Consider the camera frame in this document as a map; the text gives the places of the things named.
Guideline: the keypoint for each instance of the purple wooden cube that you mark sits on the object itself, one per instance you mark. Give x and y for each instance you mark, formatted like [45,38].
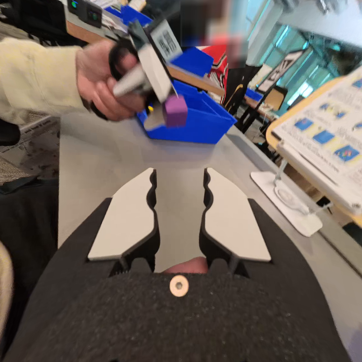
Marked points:
[175,111]

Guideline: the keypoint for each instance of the person's cream sweater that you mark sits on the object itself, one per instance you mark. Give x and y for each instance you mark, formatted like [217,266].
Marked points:
[5,282]

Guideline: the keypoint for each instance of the blue plastic bin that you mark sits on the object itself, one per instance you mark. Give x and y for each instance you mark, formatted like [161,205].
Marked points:
[203,124]
[133,14]
[195,60]
[253,94]

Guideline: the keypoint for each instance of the wooden edged table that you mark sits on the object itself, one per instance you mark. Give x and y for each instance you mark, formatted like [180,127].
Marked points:
[198,80]

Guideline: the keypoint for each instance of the person's black trousers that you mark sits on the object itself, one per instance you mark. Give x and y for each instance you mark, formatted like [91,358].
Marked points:
[28,226]

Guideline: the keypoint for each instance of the printed instruction sheet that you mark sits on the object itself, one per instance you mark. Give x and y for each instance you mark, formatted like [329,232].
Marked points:
[325,135]

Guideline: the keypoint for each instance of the wooden document stand white base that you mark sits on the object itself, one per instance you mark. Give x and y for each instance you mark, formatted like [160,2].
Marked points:
[297,209]

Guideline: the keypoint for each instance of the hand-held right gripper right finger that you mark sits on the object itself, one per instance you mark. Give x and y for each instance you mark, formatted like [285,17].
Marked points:
[233,223]

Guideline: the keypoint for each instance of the person's left hand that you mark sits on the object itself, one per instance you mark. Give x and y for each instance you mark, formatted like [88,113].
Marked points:
[96,73]

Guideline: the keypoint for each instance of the black white tag sign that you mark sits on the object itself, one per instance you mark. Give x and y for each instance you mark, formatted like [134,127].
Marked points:
[280,70]

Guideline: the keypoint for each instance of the black device green light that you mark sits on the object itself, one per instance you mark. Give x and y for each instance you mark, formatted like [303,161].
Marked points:
[84,12]

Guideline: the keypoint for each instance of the printed floor sheet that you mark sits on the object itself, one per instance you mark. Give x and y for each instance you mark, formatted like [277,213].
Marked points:
[36,144]

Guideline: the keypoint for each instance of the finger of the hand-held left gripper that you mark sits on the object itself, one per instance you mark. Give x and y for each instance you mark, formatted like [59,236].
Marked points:
[157,73]
[157,120]

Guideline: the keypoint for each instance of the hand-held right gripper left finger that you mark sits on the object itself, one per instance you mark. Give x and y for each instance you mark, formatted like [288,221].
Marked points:
[123,223]

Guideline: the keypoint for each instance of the person's left forearm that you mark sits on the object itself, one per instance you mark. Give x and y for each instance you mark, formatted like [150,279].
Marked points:
[36,79]

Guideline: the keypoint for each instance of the tan backed chair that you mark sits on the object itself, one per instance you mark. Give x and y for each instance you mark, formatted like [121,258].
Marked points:
[275,99]

